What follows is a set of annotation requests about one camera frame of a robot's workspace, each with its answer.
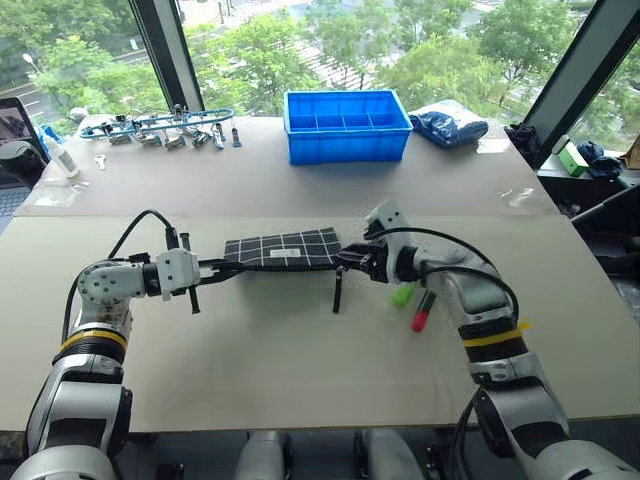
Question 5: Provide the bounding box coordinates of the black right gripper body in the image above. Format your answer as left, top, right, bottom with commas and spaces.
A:
363, 222, 397, 285

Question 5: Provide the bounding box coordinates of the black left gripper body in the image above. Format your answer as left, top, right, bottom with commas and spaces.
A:
180, 232, 224, 316

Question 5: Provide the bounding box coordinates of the black white grid pouch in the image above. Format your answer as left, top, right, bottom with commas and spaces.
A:
223, 227, 347, 315

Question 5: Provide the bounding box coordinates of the red marker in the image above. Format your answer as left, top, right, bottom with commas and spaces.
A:
410, 290, 437, 332

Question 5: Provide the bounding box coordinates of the blue plastic divider crate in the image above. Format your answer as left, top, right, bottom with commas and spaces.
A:
283, 89, 415, 166

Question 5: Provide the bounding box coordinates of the dark blue plastic bag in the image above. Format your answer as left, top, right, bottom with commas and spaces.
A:
408, 99, 489, 148

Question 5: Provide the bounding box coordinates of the clear plastic film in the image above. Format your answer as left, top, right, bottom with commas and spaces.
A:
28, 178, 92, 207
497, 186, 539, 208

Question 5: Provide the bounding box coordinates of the blue clip drying hanger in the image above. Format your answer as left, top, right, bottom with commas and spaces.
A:
79, 106, 236, 151

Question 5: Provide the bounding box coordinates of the silver rounded robot leg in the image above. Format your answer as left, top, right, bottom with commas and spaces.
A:
354, 428, 427, 480
236, 429, 294, 480

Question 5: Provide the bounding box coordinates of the white plastic bottle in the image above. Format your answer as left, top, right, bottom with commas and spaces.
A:
47, 134, 81, 177

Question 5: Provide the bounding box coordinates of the black fabric bag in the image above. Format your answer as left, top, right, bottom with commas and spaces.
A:
503, 122, 544, 169

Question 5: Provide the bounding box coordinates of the green white box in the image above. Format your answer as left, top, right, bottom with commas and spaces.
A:
556, 134, 589, 177

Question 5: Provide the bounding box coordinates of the black window pillar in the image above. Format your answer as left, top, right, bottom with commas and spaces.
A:
127, 0, 205, 113
521, 0, 640, 151

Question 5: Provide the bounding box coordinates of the dark blue cloth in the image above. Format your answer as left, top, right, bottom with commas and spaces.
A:
577, 141, 624, 180

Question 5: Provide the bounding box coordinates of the laptop computer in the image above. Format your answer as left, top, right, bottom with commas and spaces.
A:
0, 97, 40, 221

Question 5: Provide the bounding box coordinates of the brown cardboard box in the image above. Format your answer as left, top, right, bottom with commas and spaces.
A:
619, 130, 640, 171

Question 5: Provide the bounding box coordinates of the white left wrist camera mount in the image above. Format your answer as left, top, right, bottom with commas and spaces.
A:
157, 248, 202, 302

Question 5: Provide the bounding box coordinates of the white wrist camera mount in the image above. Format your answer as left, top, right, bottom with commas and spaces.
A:
157, 248, 202, 302
363, 198, 419, 284

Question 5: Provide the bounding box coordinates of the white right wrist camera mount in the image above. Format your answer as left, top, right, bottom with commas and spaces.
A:
363, 198, 419, 284

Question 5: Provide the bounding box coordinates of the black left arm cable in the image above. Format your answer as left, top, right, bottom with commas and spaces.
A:
62, 209, 180, 346

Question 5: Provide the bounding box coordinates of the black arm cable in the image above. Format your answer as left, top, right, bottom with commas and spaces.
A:
372, 227, 521, 326
62, 209, 180, 346

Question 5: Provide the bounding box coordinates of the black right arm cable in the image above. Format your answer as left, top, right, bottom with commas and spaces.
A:
372, 227, 521, 326

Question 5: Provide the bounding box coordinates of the black chair frame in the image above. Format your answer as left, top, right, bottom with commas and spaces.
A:
568, 183, 640, 277

